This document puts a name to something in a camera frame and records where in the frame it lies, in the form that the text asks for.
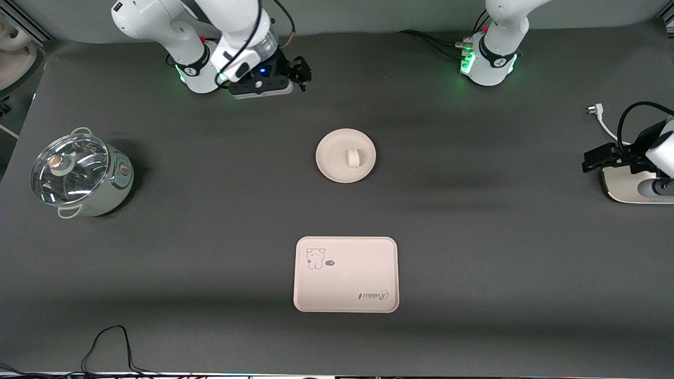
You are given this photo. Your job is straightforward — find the beige round plate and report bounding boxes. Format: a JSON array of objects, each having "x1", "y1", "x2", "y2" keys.
[{"x1": 315, "y1": 128, "x2": 378, "y2": 184}]

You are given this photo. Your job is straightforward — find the beige rectangular printed tray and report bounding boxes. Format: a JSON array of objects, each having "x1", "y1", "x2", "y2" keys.
[{"x1": 293, "y1": 236, "x2": 400, "y2": 314}]

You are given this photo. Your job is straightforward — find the white two-slot toaster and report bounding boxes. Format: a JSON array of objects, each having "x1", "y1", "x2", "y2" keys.
[{"x1": 601, "y1": 165, "x2": 674, "y2": 205}]

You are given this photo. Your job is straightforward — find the pale green electric cooking pot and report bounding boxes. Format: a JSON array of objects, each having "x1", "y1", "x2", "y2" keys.
[{"x1": 30, "y1": 126, "x2": 135, "y2": 220}]

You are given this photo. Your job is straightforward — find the beige round stand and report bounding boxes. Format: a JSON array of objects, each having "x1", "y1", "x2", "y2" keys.
[{"x1": 0, "y1": 12, "x2": 39, "y2": 93}]

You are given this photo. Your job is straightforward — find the white toaster power cable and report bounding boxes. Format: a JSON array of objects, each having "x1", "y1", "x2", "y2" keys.
[{"x1": 586, "y1": 103, "x2": 633, "y2": 146}]

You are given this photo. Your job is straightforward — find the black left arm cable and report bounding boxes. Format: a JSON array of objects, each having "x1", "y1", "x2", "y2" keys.
[{"x1": 617, "y1": 101, "x2": 674, "y2": 159}]

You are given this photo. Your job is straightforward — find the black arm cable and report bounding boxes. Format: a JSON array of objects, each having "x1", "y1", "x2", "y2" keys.
[
  {"x1": 215, "y1": 0, "x2": 296, "y2": 75},
  {"x1": 617, "y1": 101, "x2": 674, "y2": 159}
]

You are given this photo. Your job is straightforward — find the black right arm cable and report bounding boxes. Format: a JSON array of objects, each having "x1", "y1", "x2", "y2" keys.
[{"x1": 215, "y1": 0, "x2": 296, "y2": 75}]

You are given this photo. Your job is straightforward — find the black left base cables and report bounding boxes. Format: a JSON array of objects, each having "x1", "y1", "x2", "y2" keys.
[{"x1": 397, "y1": 9, "x2": 493, "y2": 59}]

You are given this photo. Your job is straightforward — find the thin black looped cable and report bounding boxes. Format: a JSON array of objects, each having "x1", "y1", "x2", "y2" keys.
[{"x1": 81, "y1": 325, "x2": 161, "y2": 378}]

